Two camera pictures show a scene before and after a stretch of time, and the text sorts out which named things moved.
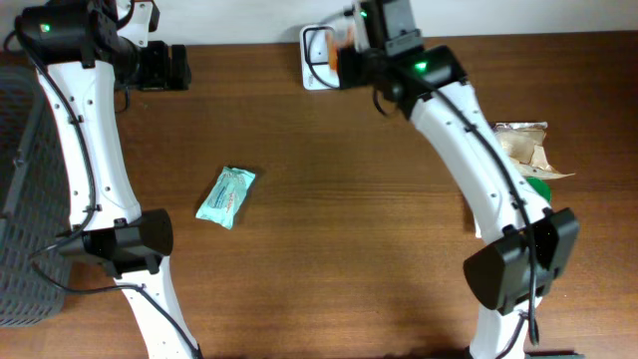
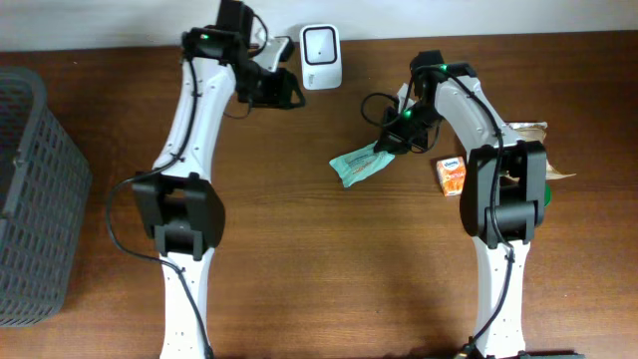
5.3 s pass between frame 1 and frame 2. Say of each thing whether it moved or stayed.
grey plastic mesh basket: stayed
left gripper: moved
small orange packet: moved
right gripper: moved
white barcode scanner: stayed
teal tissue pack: moved
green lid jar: stayed
